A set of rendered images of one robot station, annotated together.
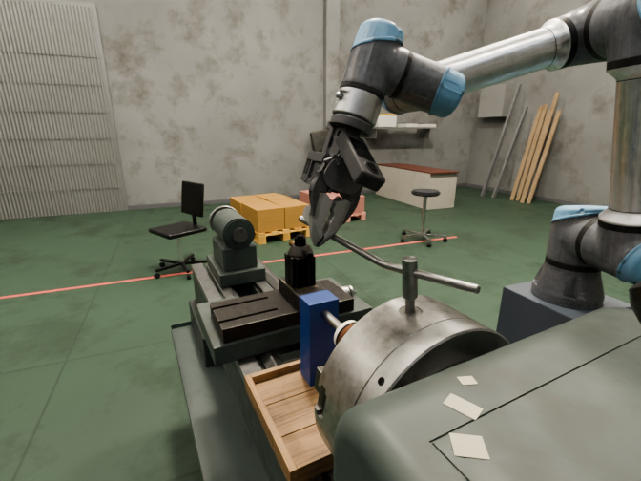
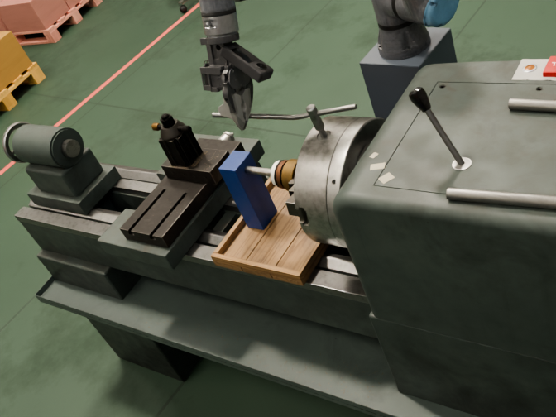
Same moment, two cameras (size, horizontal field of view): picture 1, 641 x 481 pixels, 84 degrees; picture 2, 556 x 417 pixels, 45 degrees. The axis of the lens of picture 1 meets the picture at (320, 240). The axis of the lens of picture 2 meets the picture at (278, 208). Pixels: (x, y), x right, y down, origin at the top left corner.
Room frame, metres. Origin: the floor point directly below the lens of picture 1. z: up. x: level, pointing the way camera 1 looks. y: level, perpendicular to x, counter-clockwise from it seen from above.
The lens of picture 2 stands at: (-0.70, 0.37, 2.10)
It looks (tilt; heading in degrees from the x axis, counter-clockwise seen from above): 38 degrees down; 344
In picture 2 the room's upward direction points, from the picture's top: 25 degrees counter-clockwise
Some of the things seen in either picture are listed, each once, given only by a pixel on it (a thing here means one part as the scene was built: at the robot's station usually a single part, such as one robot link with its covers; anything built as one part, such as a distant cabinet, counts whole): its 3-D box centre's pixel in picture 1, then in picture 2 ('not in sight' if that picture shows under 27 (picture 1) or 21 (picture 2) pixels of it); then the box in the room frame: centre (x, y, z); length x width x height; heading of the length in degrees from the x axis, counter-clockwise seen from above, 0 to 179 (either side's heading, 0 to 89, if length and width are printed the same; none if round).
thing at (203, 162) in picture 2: (304, 292); (196, 164); (1.06, 0.05, 1.00); 0.20 x 0.10 x 0.05; 27
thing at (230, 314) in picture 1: (282, 306); (184, 189); (1.05, 0.12, 0.95); 0.43 x 0.18 x 0.04; 117
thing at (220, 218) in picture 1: (233, 242); (56, 160); (1.56, 0.40, 1.01); 0.30 x 0.20 x 0.29; 27
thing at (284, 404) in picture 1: (335, 396); (287, 223); (0.71, -0.04, 0.89); 0.36 x 0.30 x 0.04; 117
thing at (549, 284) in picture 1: (568, 277); (400, 30); (0.82, -0.61, 1.15); 0.15 x 0.15 x 0.10
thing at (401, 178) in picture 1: (412, 183); not in sight; (7.98, -2.04, 0.36); 2.06 x 0.66 x 0.73; 22
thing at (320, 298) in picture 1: (319, 337); (248, 190); (0.79, 0.00, 1.00); 0.08 x 0.06 x 0.23; 117
